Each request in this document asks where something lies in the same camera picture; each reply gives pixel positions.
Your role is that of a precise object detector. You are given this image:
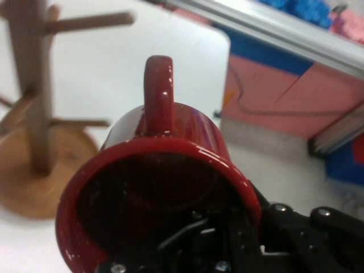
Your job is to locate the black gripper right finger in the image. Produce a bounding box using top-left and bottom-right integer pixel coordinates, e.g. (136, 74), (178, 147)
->
(255, 184), (364, 273)

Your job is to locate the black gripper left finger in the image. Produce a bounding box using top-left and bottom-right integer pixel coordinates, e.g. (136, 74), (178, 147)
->
(95, 206), (264, 273)

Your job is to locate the red ceramic mug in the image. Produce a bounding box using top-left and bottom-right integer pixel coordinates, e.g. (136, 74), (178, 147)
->
(55, 55), (263, 273)

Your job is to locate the grey table foot beam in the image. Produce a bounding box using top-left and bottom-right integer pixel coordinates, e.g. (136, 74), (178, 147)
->
(308, 105), (364, 158)

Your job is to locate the orange pink floor mat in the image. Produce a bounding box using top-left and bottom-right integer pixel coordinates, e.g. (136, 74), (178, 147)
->
(221, 53), (364, 140)

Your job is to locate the blue floor mat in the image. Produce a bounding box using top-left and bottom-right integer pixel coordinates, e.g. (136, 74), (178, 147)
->
(212, 22), (314, 77)

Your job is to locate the wooden mug tree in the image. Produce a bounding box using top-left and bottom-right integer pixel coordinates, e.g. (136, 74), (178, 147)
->
(0, 0), (135, 220)

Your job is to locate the pink red plastic wrap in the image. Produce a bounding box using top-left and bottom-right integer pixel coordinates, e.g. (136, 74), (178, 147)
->
(329, 5), (364, 46)

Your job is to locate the bright blue crumpled wrap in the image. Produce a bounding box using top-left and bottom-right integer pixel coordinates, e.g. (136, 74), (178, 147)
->
(251, 0), (333, 28)

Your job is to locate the thin cable on mat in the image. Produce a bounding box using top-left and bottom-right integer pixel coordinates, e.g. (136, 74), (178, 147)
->
(227, 61), (352, 118)

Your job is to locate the short aluminium side rail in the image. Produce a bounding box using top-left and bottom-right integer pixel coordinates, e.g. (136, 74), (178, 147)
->
(155, 0), (364, 84)

